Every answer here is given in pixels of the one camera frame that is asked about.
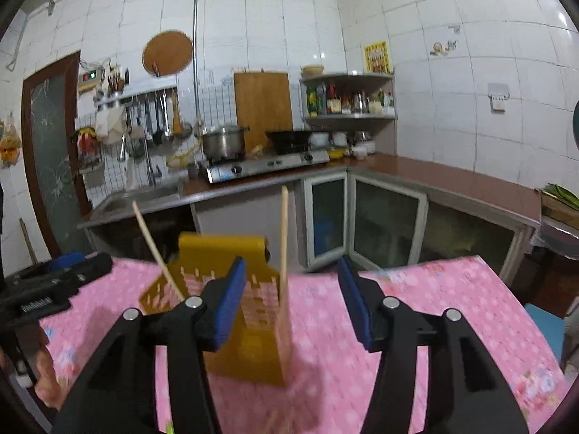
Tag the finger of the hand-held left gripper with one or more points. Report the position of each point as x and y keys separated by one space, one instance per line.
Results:
x=88 y=266

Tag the rectangular wooden cutting board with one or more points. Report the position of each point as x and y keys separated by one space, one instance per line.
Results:
x=262 y=104

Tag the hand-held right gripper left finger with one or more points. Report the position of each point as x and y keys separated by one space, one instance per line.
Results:
x=228 y=307

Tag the black wok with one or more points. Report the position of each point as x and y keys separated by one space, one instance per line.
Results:
x=289 y=141

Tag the brown framed glass door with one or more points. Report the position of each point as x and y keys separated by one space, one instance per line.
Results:
x=49 y=144

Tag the white jar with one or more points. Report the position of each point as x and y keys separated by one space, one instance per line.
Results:
x=375 y=107

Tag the steel faucet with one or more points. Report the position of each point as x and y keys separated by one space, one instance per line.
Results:
x=148 y=162

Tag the teal round board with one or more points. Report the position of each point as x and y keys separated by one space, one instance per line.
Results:
x=576 y=124

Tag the blue stool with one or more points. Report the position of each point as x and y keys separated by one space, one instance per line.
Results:
x=545 y=327

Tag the hanging steel ladle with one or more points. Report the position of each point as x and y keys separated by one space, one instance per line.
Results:
x=158 y=120

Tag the steel kettle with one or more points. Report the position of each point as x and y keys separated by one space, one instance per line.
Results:
x=360 y=103

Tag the dark sauce bottle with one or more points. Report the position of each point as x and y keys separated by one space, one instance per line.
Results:
x=321 y=99

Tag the wooden crate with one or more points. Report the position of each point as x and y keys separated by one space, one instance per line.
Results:
x=558 y=211

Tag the pink floral tablecloth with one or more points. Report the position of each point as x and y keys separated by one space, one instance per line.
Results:
x=452 y=280

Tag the wide glass cabinet door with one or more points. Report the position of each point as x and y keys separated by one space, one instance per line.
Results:
x=386 y=224

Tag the round wooden board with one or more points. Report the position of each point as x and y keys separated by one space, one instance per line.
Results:
x=167 y=52

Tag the green vegetables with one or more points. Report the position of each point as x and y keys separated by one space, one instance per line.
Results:
x=563 y=195

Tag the green bottle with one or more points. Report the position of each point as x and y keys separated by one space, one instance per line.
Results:
x=311 y=101

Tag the white wall socket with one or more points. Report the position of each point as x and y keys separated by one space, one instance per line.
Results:
x=499 y=98

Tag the brown top kitchen counter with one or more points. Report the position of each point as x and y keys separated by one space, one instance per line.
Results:
x=452 y=181

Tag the steel cooking pot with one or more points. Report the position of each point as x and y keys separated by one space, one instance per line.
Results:
x=224 y=142

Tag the white cloth bag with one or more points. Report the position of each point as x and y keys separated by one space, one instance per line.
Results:
x=108 y=126

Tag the steel gas stove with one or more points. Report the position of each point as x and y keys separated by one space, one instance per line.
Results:
x=271 y=166

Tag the person's left hand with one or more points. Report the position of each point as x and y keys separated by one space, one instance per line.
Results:
x=47 y=370

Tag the wooden chopstick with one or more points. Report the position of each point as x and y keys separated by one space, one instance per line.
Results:
x=156 y=253
x=285 y=235

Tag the steel wall pipe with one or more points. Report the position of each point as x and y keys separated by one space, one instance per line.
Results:
x=196 y=54

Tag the yellow wall poster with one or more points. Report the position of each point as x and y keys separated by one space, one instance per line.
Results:
x=377 y=57

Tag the beige bowl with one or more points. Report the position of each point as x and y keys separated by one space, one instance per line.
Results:
x=313 y=71

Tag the yellow plastic utensil holder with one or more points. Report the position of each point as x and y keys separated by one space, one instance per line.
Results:
x=255 y=352

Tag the red capped bottle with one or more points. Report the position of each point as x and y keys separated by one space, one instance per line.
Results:
x=333 y=101

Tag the narrow glass cabinet door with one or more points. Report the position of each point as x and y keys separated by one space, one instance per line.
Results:
x=326 y=217

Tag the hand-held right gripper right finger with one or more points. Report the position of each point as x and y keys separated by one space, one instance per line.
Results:
x=357 y=307

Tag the grey corner shelf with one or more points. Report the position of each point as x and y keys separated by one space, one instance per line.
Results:
x=348 y=117

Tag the knife holder with utensils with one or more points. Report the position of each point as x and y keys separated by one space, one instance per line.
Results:
x=117 y=81

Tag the steel sink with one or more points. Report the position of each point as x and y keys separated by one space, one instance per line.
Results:
x=135 y=196

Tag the yellow hanging bag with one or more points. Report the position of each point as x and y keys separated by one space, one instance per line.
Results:
x=10 y=142

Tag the wall tile decal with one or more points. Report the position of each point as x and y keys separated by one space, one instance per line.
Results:
x=441 y=48

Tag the white box with green display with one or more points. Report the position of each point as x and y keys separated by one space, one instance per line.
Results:
x=89 y=79

